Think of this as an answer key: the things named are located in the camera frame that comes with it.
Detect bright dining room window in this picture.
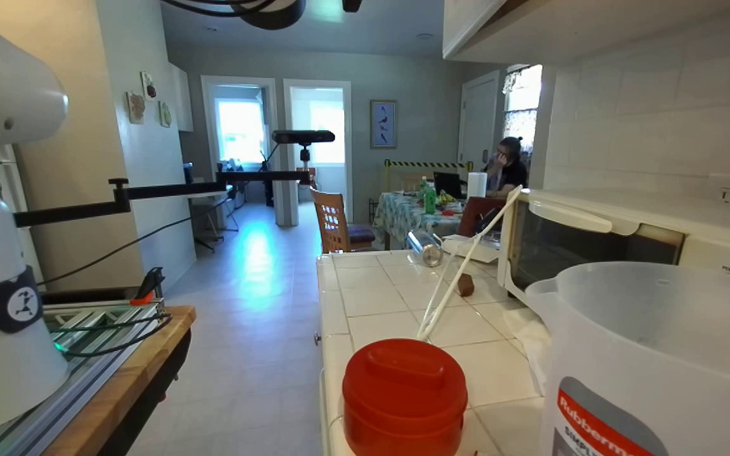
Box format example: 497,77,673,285
499,62,547,157

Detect wooden patterned chair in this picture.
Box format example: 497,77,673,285
313,190,379,257

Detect white wall cabinet body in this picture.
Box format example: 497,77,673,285
438,0,730,66

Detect red round lidded container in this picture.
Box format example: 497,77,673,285
339,337,472,456

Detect seated person dark shirt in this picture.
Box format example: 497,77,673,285
486,134,531,206

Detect blue framed wall picture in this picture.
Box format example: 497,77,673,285
367,96,401,152

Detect black camera boom stand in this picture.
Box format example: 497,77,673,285
14,142,318,229

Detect white framed glass door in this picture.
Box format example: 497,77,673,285
281,79,355,224
201,73,280,209

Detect silver metallic cylinder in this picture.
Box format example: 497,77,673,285
404,226,447,271

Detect white toaster oven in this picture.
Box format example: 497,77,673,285
497,187,730,319

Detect black camera cable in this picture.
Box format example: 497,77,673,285
39,142,300,288

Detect white carton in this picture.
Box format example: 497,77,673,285
464,169,490,204

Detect green plastic bottle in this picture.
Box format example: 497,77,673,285
422,174,442,218

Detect black cable loop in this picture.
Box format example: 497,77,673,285
47,313,175,362

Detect aluminium frame rails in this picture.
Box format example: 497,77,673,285
0,300,166,456

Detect wooden work table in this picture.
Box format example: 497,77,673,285
44,305,197,456

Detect dining table patterned cloth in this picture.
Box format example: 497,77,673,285
374,187,469,248

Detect black stereo camera bar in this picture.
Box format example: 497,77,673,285
272,126,338,148

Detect yellow black striped tape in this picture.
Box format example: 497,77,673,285
380,157,475,173

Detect orange black clamp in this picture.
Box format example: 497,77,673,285
129,267,168,309

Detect clear plastic pitcher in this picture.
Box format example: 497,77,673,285
522,258,730,456

